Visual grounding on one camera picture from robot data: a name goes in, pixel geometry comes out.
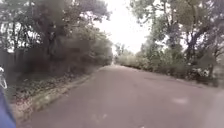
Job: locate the grey asphalt road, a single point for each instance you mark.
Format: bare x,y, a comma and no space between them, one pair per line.
126,100

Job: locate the dense wood of trees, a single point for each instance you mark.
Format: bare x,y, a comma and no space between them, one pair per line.
56,43

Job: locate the row of leafy trees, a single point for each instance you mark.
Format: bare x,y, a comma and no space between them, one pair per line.
180,53

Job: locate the leaf-littered dirt verge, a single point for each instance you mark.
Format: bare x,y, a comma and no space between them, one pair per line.
40,95

